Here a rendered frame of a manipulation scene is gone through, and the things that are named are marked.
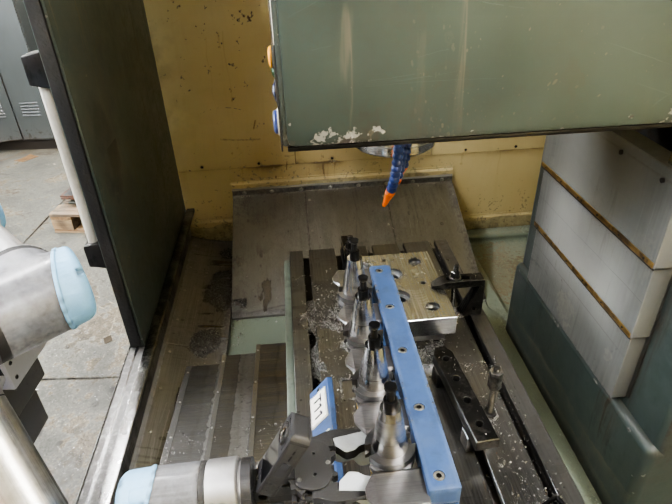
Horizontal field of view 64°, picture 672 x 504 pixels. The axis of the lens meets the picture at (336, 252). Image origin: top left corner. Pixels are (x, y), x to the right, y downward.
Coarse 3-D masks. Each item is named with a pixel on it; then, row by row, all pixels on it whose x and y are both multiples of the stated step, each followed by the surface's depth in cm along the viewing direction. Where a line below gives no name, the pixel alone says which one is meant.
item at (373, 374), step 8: (368, 352) 72; (376, 352) 72; (384, 352) 73; (368, 360) 73; (376, 360) 72; (384, 360) 73; (360, 368) 75; (368, 368) 73; (376, 368) 73; (384, 368) 74; (360, 376) 75; (368, 376) 74; (376, 376) 73; (384, 376) 74; (360, 384) 75; (368, 384) 74; (376, 384) 74
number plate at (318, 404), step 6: (324, 390) 111; (318, 396) 112; (324, 396) 110; (312, 402) 113; (318, 402) 111; (324, 402) 109; (312, 408) 111; (318, 408) 109; (324, 408) 108; (312, 414) 110; (318, 414) 108; (324, 414) 106; (312, 420) 109; (318, 420) 107; (312, 426) 108
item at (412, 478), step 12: (408, 468) 65; (420, 468) 65; (372, 480) 64; (384, 480) 64; (396, 480) 64; (408, 480) 64; (420, 480) 64; (372, 492) 63; (384, 492) 63; (396, 492) 62; (408, 492) 62; (420, 492) 62
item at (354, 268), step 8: (360, 256) 92; (352, 264) 91; (360, 264) 91; (352, 272) 91; (360, 272) 92; (344, 280) 93; (352, 280) 92; (344, 288) 94; (352, 288) 92; (352, 296) 93
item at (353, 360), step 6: (360, 348) 84; (384, 348) 83; (348, 354) 83; (354, 354) 82; (360, 354) 82; (390, 354) 82; (348, 360) 81; (354, 360) 81; (360, 360) 81; (390, 360) 81; (348, 366) 81; (354, 366) 80; (360, 366) 80; (390, 366) 80; (354, 372) 79
